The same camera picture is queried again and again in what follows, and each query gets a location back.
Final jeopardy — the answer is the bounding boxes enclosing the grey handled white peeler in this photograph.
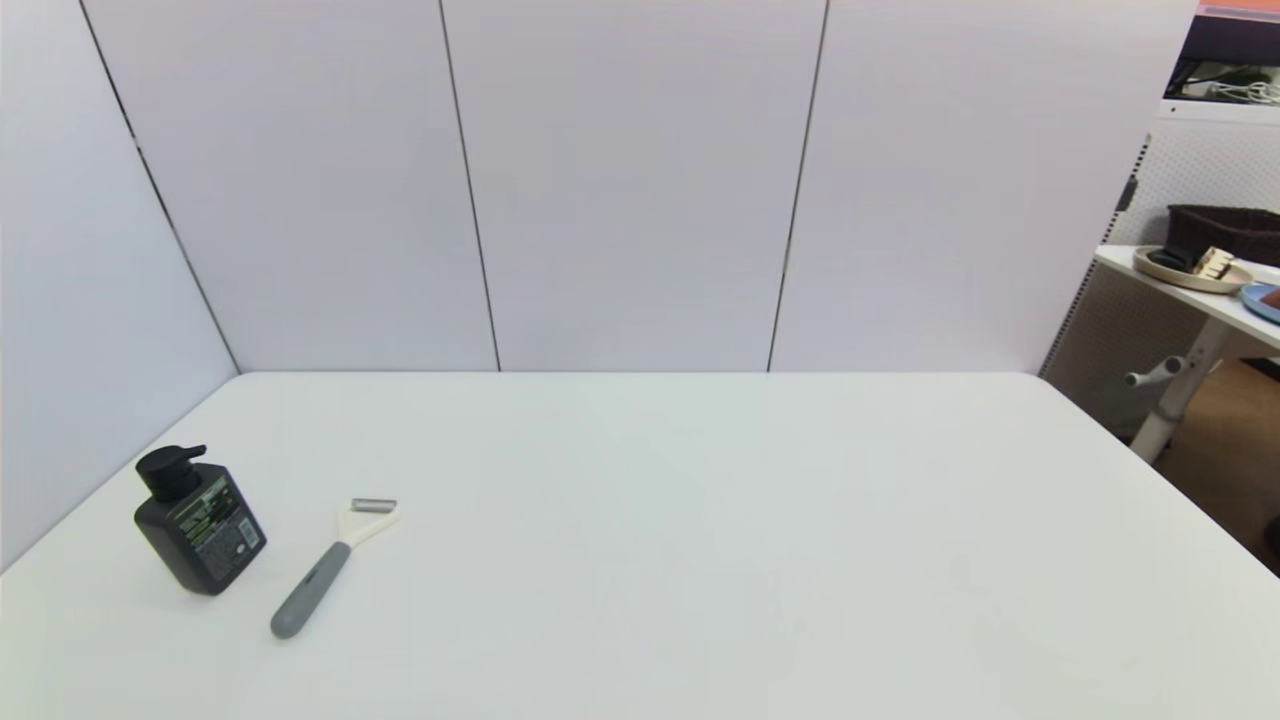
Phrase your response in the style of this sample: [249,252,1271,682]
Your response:
[269,496,400,640]

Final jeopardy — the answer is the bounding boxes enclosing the dark grey pump bottle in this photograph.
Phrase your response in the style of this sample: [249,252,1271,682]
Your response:
[134,444,268,597]

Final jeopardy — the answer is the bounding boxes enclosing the beige round plate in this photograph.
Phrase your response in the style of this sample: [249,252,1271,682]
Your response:
[1132,244,1255,295]

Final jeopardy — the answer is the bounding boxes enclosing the white side table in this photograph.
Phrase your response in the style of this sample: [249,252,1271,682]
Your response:
[1094,244,1280,464]

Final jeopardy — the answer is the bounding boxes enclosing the white pegboard panel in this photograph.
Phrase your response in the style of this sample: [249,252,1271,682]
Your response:
[1038,100,1280,443]

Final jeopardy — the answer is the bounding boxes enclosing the black woven basket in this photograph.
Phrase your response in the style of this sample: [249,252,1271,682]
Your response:
[1166,203,1280,269]

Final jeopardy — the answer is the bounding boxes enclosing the white cable bundle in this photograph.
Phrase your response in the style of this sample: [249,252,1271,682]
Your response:
[1203,79,1280,106]

